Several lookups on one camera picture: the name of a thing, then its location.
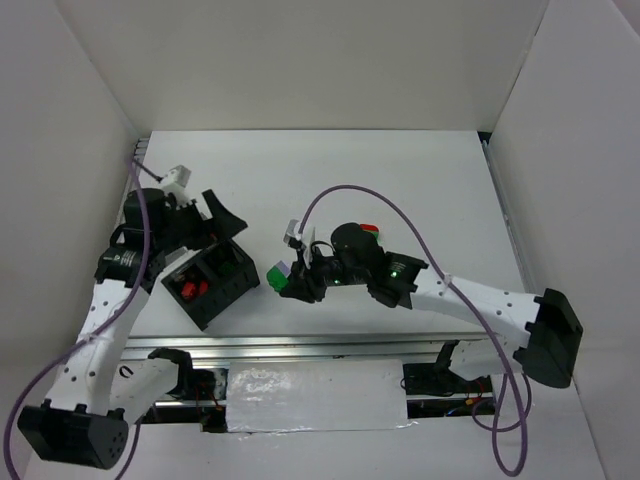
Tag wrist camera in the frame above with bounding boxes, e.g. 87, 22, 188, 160
159, 165, 191, 204
283, 219, 316, 268

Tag aluminium right rail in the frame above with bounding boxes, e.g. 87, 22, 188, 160
478, 131, 541, 293

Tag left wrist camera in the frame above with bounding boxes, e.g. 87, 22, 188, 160
159, 165, 191, 204

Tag green purple lego cluster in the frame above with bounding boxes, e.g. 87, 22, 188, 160
266, 261, 290, 293

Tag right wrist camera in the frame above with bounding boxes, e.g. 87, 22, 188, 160
283, 219, 316, 268

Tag red and tan lego brick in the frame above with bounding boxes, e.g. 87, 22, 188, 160
181, 282, 198, 302

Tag red green arched lego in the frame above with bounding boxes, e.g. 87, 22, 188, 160
360, 224, 380, 240

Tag aluminium left rail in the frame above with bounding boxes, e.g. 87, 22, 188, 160
133, 137, 150, 164

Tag aluminium front rail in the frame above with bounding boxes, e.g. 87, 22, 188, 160
122, 333, 461, 362

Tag small green lego brick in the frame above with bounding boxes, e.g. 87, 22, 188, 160
217, 262, 235, 277

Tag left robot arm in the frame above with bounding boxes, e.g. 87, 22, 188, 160
17, 188, 247, 470

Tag black two-compartment container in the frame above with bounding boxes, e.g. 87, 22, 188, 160
162, 240, 260, 331

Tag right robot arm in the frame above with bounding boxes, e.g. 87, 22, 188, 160
267, 223, 584, 389

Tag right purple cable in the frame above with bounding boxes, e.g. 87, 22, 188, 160
294, 184, 533, 476

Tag aluminium rail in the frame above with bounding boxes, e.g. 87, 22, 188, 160
122, 333, 461, 362
133, 137, 150, 164
478, 131, 541, 293

